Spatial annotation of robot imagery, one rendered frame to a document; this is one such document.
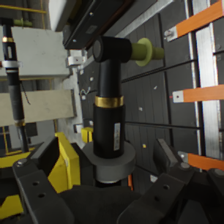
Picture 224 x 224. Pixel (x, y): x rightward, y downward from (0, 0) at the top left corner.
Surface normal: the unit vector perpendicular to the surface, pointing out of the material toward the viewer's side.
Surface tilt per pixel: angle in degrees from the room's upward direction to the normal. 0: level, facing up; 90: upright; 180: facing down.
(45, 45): 90
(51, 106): 90
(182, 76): 0
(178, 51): 0
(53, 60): 90
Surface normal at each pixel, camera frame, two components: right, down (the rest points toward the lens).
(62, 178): 0.49, 0.26
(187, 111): -0.87, 0.12
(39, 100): 0.48, 0.00
